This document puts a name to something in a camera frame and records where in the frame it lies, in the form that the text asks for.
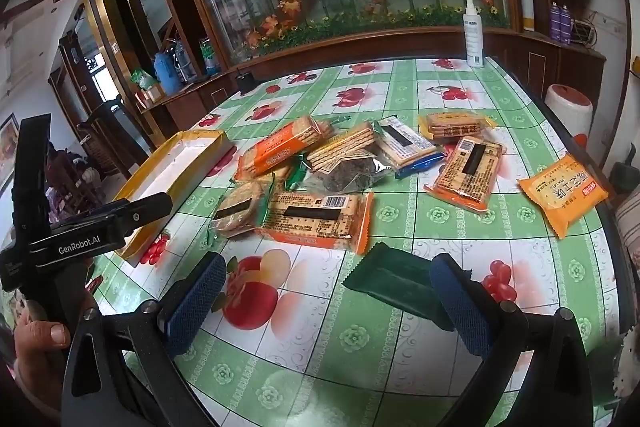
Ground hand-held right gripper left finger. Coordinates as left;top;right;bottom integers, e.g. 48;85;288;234
60;251;228;427

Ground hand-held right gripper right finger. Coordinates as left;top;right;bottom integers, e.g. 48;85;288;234
430;252;601;427

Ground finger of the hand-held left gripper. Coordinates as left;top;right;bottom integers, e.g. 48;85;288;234
114;192;174;239
50;198;132;228

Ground yellow cardboard box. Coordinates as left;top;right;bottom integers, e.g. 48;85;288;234
112;129;236;268

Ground dark green snack packet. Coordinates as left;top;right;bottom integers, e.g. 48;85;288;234
342;241;473;330

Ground round cracker packet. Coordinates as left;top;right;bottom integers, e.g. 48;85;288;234
207;179;273;240

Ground orange packet with black bar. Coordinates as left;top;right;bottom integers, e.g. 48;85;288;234
424;137;507;212

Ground green square cracker packet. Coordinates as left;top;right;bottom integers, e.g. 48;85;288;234
285;122;381;192
232;114;333;184

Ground large orange cracker packet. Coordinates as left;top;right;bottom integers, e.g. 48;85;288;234
257;189;376;255

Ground orange bread packet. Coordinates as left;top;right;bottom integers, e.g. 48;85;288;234
517;154;610;239

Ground blue-edged cracker packet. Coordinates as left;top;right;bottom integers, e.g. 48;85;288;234
372;116;448;180

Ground clear packet of dark snack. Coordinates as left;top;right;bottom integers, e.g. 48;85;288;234
310;154;396;196

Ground yellow-orange biscuit packet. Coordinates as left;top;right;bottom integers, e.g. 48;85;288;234
417;111;496;142

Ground person's left hand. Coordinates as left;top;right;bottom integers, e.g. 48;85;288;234
14;301;72;388

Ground dark wooden chair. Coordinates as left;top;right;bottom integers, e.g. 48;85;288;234
45;142;108;218

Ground green fruit-print tablecloth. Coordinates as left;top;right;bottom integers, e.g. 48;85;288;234
85;57;621;427

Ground green plastic bag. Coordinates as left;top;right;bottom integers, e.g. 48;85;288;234
131;69;158;92

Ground blue thermos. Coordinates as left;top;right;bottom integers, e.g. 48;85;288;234
152;52;183;96

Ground silver thermos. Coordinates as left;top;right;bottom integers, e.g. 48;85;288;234
172;42;198;82

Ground water bottle with green label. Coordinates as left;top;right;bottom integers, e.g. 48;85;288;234
199;38;221;78

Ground striped cushion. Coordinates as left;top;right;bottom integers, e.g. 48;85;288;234
614;187;640;268

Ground gold-trimmed wooden arch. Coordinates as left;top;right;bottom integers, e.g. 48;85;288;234
77;0;151;118

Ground white and red stool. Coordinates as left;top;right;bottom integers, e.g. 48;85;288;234
544;84;593;142

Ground wooden display cabinet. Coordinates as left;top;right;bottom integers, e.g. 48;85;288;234
135;0;608;148

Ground white spray bottle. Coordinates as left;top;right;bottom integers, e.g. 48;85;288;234
462;0;486;68

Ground framed wall picture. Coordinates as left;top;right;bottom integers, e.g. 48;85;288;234
0;112;21;198

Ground tangled cables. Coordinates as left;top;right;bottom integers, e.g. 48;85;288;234
570;19;598;45

